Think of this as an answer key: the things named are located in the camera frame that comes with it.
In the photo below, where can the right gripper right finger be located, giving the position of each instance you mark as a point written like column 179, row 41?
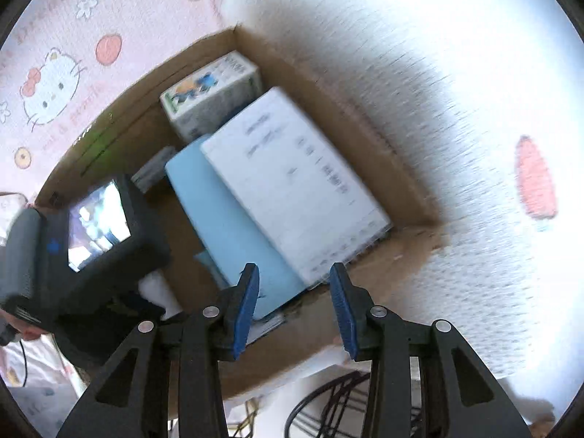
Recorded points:
column 460, row 396

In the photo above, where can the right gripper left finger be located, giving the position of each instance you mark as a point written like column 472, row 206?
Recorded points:
column 129, row 395

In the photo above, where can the white spiral notebook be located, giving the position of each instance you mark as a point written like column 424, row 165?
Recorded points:
column 295, row 185

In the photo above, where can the light blue book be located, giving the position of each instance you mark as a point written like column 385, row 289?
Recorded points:
column 228, row 233

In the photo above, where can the cardboard box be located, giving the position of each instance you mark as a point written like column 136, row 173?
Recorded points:
column 133, row 128

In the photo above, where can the green white panda box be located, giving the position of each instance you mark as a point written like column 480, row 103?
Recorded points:
column 206, row 99

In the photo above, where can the pink Hello Kitty mat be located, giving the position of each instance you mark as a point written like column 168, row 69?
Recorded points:
column 481, row 102

